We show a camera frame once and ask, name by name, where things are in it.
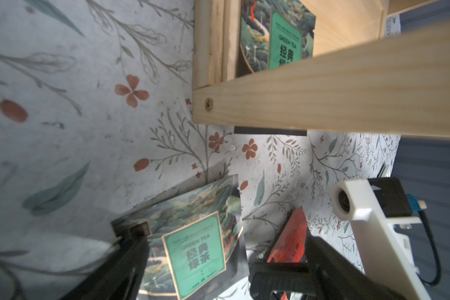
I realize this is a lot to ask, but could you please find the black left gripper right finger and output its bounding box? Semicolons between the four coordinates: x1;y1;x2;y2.
305;231;405;300

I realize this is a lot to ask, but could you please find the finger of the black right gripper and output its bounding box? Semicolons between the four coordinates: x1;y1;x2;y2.
249;262;311;300

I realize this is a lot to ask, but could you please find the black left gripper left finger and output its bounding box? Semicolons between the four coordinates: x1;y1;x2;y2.
62;236;150;300

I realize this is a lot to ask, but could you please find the green tea bag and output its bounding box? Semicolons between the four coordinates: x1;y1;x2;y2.
111;175;249;300
236;0;316;77

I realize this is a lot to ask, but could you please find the red tea bag upper middle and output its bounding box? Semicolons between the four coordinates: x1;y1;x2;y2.
267;205;309;300

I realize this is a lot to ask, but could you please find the wooden two-tier shelf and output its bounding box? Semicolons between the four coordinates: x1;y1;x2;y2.
192;1;450;138

